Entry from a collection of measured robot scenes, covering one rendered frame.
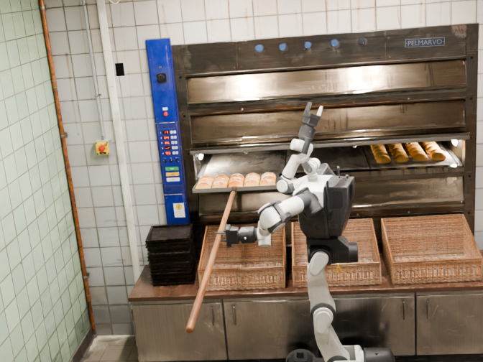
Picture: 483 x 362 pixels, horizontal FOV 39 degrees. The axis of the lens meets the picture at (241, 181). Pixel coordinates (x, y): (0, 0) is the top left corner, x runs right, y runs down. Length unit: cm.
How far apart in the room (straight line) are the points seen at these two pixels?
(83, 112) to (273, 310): 183
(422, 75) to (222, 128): 134
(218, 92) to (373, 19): 109
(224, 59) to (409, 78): 119
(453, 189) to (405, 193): 32
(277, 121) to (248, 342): 146
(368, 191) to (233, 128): 100
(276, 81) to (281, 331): 162
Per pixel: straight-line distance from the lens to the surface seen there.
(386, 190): 469
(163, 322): 452
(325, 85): 447
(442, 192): 474
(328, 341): 405
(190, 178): 468
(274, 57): 447
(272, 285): 437
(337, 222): 365
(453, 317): 450
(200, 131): 458
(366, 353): 412
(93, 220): 494
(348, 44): 447
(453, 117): 461
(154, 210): 480
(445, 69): 457
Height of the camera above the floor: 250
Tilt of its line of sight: 17 degrees down
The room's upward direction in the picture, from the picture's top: 5 degrees counter-clockwise
